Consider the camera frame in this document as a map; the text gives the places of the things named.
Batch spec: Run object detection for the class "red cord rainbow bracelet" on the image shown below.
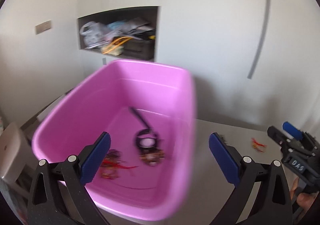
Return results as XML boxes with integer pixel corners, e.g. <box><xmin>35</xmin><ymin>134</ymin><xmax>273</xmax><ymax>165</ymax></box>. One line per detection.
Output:
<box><xmin>99</xmin><ymin>149</ymin><xmax>138</xmax><ymax>180</ymax></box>

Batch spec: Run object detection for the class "red cord charm bracelet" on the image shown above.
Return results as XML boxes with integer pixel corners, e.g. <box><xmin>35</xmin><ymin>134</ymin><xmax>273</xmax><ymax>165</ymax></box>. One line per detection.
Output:
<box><xmin>251</xmin><ymin>137</ymin><xmax>267</xmax><ymax>153</ymax></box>

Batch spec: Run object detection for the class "black wrist watch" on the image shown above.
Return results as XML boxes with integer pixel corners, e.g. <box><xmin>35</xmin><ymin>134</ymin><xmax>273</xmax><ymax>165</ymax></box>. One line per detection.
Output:
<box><xmin>130</xmin><ymin>107</ymin><xmax>160</xmax><ymax>152</ymax></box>

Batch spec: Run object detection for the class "person's right hand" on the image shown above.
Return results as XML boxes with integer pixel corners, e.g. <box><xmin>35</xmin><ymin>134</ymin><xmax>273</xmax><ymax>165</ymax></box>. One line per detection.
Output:
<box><xmin>290</xmin><ymin>177</ymin><xmax>318</xmax><ymax>213</ymax></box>

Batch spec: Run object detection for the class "white chair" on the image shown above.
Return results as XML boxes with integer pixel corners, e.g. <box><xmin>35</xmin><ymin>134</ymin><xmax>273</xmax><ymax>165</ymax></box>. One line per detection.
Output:
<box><xmin>1</xmin><ymin>122</ymin><xmax>38</xmax><ymax>198</ymax></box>

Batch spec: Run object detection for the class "pink plastic bin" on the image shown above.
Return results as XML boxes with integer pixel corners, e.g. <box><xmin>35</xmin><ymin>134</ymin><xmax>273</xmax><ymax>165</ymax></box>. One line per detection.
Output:
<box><xmin>32</xmin><ymin>60</ymin><xmax>195</xmax><ymax>222</ymax></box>

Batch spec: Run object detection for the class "black storage case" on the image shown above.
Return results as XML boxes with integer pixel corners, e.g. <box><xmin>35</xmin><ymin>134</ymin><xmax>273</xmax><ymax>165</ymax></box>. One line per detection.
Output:
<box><xmin>123</xmin><ymin>30</ymin><xmax>156</xmax><ymax>61</ymax></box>

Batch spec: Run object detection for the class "black cabinet handle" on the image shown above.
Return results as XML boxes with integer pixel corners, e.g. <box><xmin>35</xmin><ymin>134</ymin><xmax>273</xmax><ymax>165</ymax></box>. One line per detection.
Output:
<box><xmin>247</xmin><ymin>0</ymin><xmax>272</xmax><ymax>80</ymax></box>

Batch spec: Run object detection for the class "wall power socket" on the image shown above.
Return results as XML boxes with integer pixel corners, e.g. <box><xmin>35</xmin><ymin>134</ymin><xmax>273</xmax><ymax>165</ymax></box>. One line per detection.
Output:
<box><xmin>35</xmin><ymin>20</ymin><xmax>52</xmax><ymax>34</ymax></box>

